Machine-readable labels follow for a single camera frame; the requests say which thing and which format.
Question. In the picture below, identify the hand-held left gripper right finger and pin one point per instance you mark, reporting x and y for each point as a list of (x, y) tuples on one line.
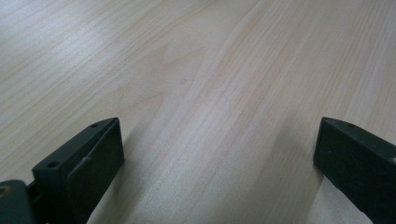
[(358, 165)]

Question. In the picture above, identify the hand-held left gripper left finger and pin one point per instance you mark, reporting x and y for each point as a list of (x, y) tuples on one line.
[(81, 174)]

